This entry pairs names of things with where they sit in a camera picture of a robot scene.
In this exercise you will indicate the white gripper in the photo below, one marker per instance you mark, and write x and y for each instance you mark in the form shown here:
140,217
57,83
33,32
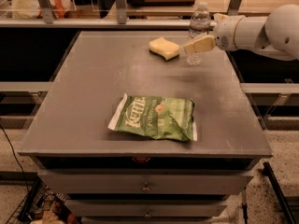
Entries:
224,33

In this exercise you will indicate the clear plastic water bottle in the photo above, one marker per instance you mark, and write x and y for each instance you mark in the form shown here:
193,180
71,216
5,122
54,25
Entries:
199,25

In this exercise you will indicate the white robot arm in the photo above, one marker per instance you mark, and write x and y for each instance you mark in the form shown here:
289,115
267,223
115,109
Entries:
275,36

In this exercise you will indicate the green Kettle chip bag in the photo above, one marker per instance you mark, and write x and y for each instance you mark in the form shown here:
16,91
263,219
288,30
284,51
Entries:
155,117

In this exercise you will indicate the white orange plastic bag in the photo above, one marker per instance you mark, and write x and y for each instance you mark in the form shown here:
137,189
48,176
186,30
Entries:
30,9

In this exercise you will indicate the yellow sponge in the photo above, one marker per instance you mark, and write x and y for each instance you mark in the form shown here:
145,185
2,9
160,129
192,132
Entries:
165,48

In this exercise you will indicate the grey drawer cabinet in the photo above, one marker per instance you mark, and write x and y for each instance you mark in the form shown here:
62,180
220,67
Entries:
129,138

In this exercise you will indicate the upper grey drawer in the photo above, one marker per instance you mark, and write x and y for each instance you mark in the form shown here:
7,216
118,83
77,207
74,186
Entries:
210,183

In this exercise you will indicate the grey drawer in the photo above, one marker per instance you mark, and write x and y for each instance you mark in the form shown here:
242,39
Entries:
144,208
210,183

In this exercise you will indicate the lower grey drawer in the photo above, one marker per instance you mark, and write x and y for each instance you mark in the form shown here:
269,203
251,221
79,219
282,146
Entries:
144,208

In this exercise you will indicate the metal rail frame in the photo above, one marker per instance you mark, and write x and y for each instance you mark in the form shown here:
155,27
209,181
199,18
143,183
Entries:
85,17

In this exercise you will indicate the black wire basket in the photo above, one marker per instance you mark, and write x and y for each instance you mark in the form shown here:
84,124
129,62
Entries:
42,206

